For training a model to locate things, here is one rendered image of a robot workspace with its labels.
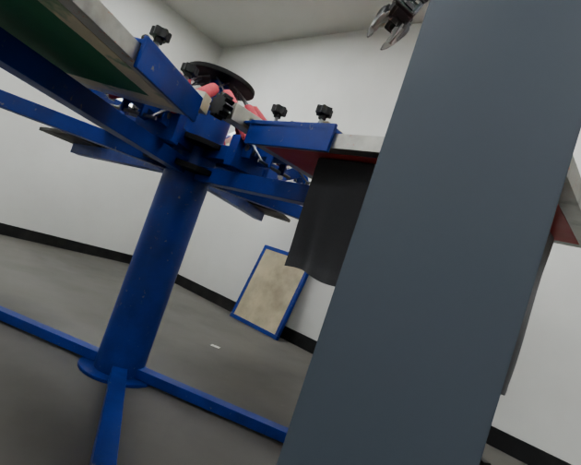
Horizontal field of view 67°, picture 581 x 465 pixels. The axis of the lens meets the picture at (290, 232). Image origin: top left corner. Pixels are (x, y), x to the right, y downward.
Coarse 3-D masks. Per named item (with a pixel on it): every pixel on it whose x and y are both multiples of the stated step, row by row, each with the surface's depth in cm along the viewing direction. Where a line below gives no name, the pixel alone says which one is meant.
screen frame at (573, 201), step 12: (336, 144) 102; (348, 144) 99; (360, 144) 97; (372, 144) 95; (276, 156) 130; (360, 156) 101; (372, 156) 98; (576, 168) 76; (576, 180) 78; (564, 192) 80; (576, 192) 80; (564, 204) 86; (576, 204) 84; (564, 216) 94; (576, 216) 91; (576, 228) 100
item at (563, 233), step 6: (558, 216) 95; (552, 222) 102; (558, 222) 100; (564, 222) 98; (552, 228) 106; (558, 228) 105; (564, 228) 103; (570, 228) 101; (552, 234) 112; (558, 234) 110; (564, 234) 108; (570, 234) 107; (558, 240) 116; (564, 240) 114; (570, 240) 112; (576, 240) 110
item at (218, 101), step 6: (216, 96) 121; (222, 96) 119; (228, 96) 119; (210, 102) 122; (216, 102) 120; (222, 102) 118; (228, 102) 119; (234, 102) 120; (210, 108) 121; (216, 108) 120; (222, 108) 118; (228, 108) 119; (210, 114) 121; (216, 114) 120; (222, 114) 119; (228, 114) 120
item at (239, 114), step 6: (234, 108) 121; (240, 108) 123; (234, 114) 122; (240, 114) 123; (246, 114) 125; (252, 114) 126; (228, 120) 123; (234, 120) 122; (240, 120) 123; (246, 120) 125; (234, 126) 128; (240, 126) 126; (246, 126) 126; (246, 132) 130
